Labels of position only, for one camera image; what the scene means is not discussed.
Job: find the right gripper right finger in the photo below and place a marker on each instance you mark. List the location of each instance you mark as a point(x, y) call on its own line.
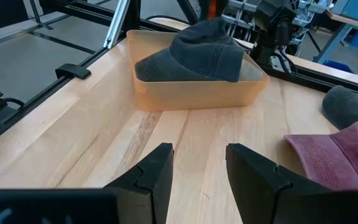
point(253, 193)

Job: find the black diagonal frame brace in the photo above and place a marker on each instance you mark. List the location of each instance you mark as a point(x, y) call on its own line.
point(186, 11)

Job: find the black frame upright post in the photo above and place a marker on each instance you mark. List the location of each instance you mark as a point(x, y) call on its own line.
point(134, 15)

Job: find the orange translucent plastic bin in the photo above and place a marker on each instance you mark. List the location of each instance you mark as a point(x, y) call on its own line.
point(197, 96)

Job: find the black table edge clamp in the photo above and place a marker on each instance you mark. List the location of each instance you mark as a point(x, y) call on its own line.
point(73, 71)

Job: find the silver aluminium bracket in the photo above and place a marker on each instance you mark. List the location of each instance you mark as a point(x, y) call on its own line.
point(117, 25)

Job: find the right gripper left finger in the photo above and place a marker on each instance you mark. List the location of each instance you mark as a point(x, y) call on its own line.
point(154, 193)

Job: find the maroon baseball cap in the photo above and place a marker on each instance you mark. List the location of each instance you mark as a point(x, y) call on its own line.
point(337, 155)

